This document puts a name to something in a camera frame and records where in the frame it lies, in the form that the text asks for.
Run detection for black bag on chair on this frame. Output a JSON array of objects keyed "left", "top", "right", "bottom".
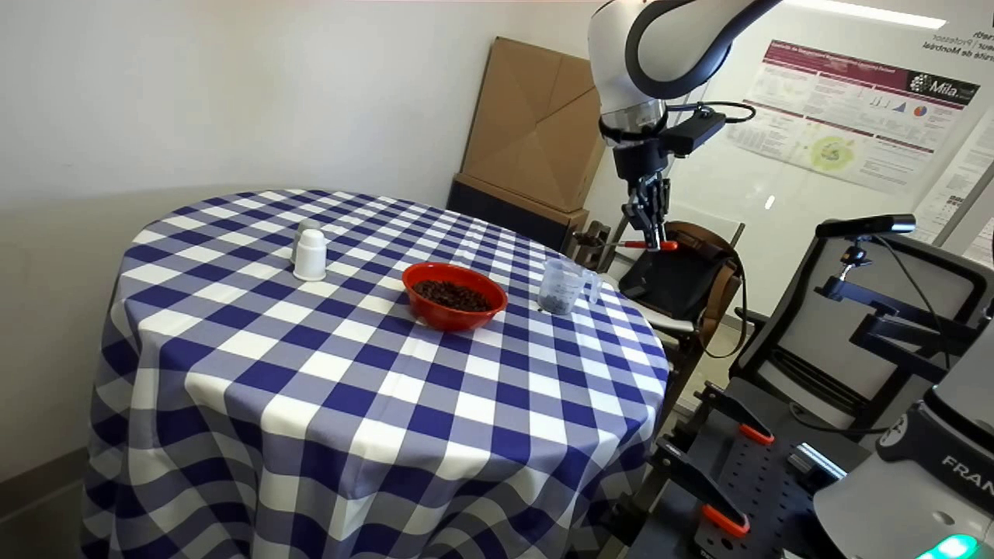
[{"left": 619, "top": 221, "right": 743, "bottom": 334}]

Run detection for leaning cardboard sheets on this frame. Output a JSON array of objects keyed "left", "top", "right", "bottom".
[{"left": 447, "top": 37, "right": 604, "bottom": 252}]

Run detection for blue white checkered tablecloth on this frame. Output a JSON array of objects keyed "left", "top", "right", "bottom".
[{"left": 80, "top": 189, "right": 668, "bottom": 559}]

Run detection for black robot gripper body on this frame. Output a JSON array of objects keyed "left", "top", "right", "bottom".
[{"left": 612, "top": 141, "right": 668, "bottom": 182}]

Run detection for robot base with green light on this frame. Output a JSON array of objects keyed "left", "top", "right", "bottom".
[{"left": 813, "top": 327, "right": 994, "bottom": 559}]

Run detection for red bowl with coffee beans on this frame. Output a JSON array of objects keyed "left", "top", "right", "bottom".
[{"left": 400, "top": 261, "right": 506, "bottom": 332}]

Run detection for red handled spoon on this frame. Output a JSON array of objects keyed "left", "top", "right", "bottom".
[{"left": 619, "top": 238, "right": 680, "bottom": 252}]

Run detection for clear plastic measuring jug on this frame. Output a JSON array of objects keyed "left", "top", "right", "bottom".
[{"left": 536, "top": 258, "right": 601, "bottom": 314}]

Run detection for black mesh office chair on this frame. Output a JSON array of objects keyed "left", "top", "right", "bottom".
[{"left": 734, "top": 213, "right": 994, "bottom": 440}]

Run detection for orange handled clamp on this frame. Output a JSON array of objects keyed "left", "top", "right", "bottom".
[
  {"left": 700, "top": 385, "right": 776, "bottom": 448},
  {"left": 658, "top": 444, "right": 752, "bottom": 539}
]

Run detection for wall poster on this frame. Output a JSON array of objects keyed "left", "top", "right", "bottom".
[{"left": 731, "top": 39, "right": 978, "bottom": 189}]

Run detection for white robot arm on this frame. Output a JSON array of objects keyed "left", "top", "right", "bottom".
[{"left": 588, "top": 0, "right": 779, "bottom": 248}]

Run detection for black perforated workbench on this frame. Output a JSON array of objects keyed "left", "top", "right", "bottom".
[{"left": 609, "top": 378, "right": 869, "bottom": 559}]

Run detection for small white bottle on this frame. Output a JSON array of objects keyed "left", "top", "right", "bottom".
[{"left": 293, "top": 227, "right": 327, "bottom": 280}]

